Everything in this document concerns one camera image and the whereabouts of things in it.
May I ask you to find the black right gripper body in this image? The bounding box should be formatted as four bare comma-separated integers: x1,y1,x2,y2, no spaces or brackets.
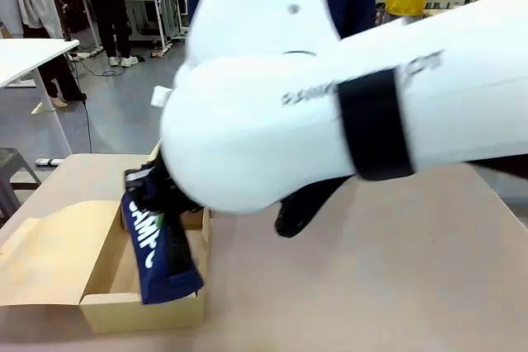
134,157,205,215

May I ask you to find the navy CAMPUS pencil case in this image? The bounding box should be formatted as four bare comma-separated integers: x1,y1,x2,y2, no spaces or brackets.
120,186,205,307

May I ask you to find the open cardboard box with flap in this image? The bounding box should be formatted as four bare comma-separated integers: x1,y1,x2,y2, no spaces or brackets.
144,141,163,166

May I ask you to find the empty open cardboard box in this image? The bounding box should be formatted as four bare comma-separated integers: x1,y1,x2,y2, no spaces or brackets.
0,199,214,336

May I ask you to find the grey metal stool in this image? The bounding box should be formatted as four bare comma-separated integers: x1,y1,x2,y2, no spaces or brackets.
0,148,42,221

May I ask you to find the person in black trousers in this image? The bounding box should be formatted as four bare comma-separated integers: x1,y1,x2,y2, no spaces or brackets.
22,24,87,108

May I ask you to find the white table with round leg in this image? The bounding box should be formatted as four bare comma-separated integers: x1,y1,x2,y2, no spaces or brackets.
0,38,80,155

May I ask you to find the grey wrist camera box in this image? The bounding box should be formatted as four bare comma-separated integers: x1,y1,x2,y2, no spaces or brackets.
124,167,153,195

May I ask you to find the black floor cable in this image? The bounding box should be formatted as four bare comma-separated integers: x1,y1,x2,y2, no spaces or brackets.
82,98,94,154

